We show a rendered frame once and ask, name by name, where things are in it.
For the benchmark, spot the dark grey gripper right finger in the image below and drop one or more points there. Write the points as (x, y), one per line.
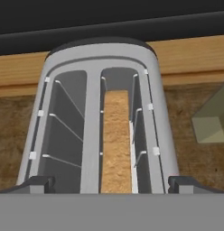
(184, 184)

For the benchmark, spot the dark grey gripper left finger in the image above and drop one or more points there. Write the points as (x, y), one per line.
(38, 184)

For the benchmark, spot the brown bread slice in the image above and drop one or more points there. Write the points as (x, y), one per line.
(116, 141)

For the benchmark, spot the silver two-slot toaster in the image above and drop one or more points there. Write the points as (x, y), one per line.
(92, 120)

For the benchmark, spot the olive green box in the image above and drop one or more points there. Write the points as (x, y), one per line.
(211, 118)

